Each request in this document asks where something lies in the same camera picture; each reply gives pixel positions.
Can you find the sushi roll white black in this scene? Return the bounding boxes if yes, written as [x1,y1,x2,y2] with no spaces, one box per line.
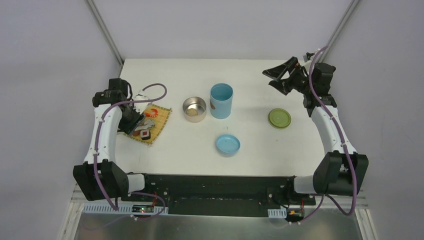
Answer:
[136,122,151,131]

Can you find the metal tongs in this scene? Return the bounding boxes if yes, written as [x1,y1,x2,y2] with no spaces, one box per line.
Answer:
[134,118,156,132]

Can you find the sushi roll red centre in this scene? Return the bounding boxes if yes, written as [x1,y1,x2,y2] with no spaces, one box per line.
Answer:
[139,129,151,141]

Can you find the beige round rice ball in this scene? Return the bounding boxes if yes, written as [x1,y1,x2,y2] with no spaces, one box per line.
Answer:
[186,108,199,117]

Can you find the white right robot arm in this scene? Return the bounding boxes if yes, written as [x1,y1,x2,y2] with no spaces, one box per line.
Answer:
[262,56,369,205]

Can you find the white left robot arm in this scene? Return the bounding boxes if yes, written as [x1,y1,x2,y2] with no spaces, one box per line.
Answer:
[73,78,153,203]

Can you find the orange toy shrimp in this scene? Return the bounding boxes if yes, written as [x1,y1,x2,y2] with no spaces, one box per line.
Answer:
[144,108,159,118]

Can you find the yellow bamboo mat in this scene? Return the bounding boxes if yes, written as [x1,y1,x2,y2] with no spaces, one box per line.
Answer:
[124,104,172,145]

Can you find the green round lid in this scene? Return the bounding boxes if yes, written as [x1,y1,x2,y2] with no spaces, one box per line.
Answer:
[268,108,292,130]

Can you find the blue cylindrical container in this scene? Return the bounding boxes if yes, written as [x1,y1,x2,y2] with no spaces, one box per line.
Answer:
[209,83,234,120]

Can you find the stainless steel bowl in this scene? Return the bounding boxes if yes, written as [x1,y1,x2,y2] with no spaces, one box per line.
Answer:
[182,96,207,123]

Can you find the blue round lid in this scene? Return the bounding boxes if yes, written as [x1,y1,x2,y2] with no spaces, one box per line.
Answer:
[215,134,241,157]

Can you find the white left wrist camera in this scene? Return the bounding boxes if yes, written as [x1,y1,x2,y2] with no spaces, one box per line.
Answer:
[133,94,151,114]

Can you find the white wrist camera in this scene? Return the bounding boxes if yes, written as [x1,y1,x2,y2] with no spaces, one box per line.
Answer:
[303,52,316,63]
[133,94,151,114]

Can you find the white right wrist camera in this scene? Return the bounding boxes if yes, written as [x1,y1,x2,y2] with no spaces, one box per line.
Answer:
[303,52,316,63]

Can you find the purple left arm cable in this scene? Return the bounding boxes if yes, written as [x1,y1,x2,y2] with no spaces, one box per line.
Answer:
[93,83,168,222]

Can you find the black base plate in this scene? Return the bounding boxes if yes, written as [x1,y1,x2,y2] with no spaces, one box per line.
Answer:
[120,173,316,219]

